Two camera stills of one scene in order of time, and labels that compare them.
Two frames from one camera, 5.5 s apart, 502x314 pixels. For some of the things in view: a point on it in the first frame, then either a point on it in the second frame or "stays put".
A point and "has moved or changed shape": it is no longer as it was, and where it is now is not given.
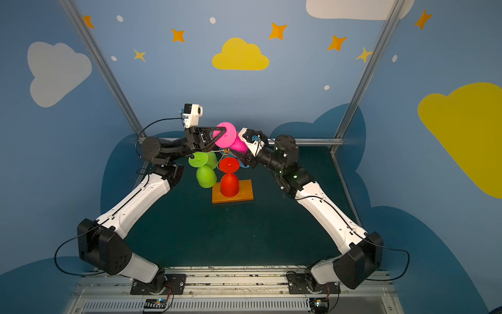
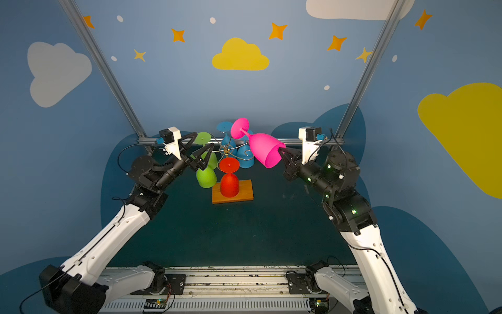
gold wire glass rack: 223,151 stays put
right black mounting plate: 297,284 stays put
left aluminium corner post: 76,17 stays put
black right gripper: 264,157 -> 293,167
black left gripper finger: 215,131 -> 192,136
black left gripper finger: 212,144 -> 201,155
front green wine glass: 205,162 stays put
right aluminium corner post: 391,17 stays put
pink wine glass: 230,138 has moved or changed shape
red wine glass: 229,181 stays put
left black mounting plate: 172,284 stays put
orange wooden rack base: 245,193 stays put
